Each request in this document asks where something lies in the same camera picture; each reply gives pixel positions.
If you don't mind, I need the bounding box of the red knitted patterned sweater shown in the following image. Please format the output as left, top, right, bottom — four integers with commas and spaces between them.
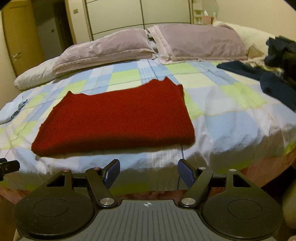
31, 78, 195, 157

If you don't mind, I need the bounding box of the right mauve pillow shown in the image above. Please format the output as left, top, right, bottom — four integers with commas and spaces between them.
147, 24, 247, 65

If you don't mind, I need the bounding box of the yellow wooden door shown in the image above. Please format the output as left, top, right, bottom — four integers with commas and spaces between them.
1, 1, 45, 76

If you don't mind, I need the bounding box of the light blue folded cloth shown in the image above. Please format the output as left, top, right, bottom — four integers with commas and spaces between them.
0, 98, 28, 124

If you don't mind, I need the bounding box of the left mauve pillow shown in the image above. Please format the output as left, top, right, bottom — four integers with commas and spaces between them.
14, 28, 156, 90

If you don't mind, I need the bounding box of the checkered bed sheet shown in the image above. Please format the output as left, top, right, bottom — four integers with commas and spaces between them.
1, 60, 295, 203

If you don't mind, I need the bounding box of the dark navy garment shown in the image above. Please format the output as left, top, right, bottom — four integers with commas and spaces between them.
217, 36, 295, 111

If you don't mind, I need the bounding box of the cream blanket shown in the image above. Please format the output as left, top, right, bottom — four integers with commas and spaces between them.
213, 21, 275, 56

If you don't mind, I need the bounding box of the mauve pillow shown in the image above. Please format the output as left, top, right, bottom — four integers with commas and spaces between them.
14, 28, 156, 90
147, 24, 247, 65

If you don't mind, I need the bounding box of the cream wardrobe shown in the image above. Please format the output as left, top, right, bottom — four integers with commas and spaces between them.
65, 0, 192, 44

